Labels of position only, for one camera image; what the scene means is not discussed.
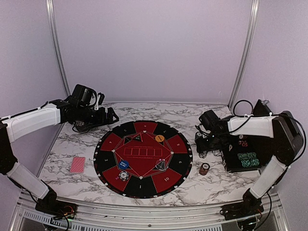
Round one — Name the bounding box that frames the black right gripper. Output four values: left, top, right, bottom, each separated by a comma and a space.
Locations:
196, 131, 224, 154

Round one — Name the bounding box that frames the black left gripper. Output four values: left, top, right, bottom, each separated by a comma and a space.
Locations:
77, 105, 119, 129

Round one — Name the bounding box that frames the white blue chip stack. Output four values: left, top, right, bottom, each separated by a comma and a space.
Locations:
199, 151, 208, 159

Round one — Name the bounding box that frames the red brown chip stack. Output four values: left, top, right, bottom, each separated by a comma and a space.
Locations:
199, 163, 210, 176

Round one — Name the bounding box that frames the orange big blind button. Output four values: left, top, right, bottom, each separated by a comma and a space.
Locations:
155, 135, 165, 142

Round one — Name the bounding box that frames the blue small blind button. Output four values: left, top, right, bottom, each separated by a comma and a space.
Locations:
118, 160, 130, 170

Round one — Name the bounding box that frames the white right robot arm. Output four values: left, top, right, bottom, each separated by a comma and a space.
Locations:
195, 110, 307, 199

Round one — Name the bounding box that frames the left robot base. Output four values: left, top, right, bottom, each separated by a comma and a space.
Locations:
35, 197, 77, 219

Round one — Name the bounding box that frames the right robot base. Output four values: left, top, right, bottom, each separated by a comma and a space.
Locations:
220, 199, 264, 220

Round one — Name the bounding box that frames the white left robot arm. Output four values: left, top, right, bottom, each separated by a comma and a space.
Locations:
0, 84, 119, 214

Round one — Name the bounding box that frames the black poker chip case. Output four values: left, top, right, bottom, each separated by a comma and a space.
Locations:
222, 131, 281, 172

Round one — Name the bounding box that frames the red playing card deck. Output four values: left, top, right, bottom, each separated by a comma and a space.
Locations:
70, 157, 86, 173

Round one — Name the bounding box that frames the clear round dealer button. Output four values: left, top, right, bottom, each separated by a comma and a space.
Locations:
153, 159, 169, 171

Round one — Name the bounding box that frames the round red black poker mat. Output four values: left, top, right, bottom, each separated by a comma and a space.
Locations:
93, 120, 193, 199

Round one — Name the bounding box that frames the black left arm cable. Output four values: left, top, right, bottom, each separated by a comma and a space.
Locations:
0, 99, 53, 121

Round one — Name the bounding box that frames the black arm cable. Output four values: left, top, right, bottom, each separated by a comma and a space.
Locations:
0, 99, 53, 121
232, 99, 308, 164

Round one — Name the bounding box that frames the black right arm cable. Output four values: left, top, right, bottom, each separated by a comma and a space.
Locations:
232, 99, 308, 164

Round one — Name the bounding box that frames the right aluminium frame post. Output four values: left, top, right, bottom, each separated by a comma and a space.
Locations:
228, 0, 260, 109

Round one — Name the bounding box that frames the aluminium frame post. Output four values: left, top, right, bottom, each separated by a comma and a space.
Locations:
46, 0, 71, 97
228, 0, 260, 109

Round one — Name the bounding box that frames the left aluminium frame post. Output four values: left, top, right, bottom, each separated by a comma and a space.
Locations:
46, 0, 71, 97

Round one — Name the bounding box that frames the aluminium front rail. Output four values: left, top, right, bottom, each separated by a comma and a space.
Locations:
7, 190, 294, 231

